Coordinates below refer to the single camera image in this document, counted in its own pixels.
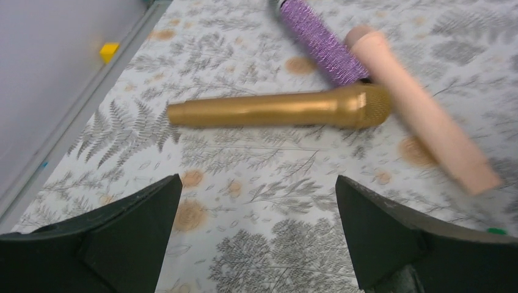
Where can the floral table mat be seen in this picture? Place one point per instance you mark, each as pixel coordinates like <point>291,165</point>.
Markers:
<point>258,211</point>

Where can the green marker cap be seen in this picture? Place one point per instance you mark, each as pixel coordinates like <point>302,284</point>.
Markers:
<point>498,231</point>

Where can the purple glitter microphone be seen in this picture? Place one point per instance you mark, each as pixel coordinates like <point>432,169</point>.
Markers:
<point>331,56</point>

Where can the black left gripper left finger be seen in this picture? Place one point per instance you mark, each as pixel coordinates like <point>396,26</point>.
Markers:
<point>119,247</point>

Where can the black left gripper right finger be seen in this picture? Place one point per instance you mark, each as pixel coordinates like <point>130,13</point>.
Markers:
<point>394,248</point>

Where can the yellow block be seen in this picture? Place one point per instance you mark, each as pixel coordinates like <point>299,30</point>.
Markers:
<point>108,51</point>

